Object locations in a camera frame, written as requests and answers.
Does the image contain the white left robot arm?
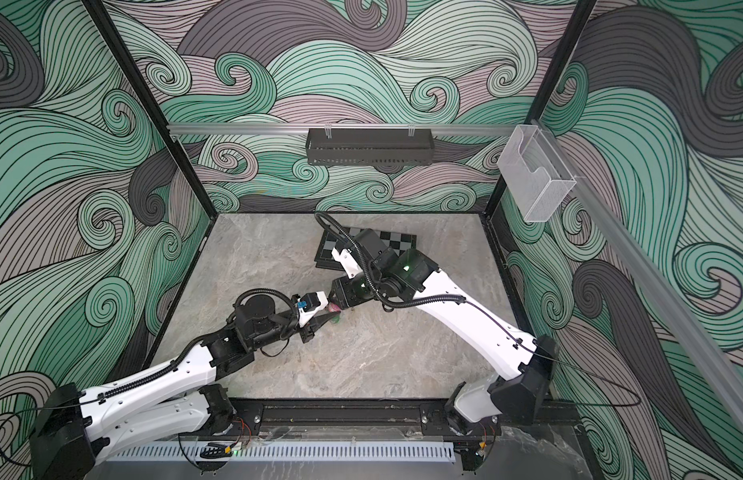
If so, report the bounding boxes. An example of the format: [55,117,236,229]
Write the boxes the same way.
[29,288,339,479]

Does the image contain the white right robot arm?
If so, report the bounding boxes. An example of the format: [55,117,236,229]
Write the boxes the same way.
[331,230,557,427]

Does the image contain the black white chessboard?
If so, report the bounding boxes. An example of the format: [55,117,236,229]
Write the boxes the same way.
[314,230,417,276]

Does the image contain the white ventilated front strip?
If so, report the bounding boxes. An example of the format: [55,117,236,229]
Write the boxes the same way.
[109,441,457,463]

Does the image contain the black wall shelf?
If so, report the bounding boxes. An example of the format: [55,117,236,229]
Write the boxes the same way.
[305,127,435,168]

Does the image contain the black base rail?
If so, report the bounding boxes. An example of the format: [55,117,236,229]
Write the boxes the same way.
[167,396,589,438]

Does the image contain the clear plastic wall bin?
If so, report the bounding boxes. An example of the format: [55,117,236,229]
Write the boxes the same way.
[497,124,577,223]

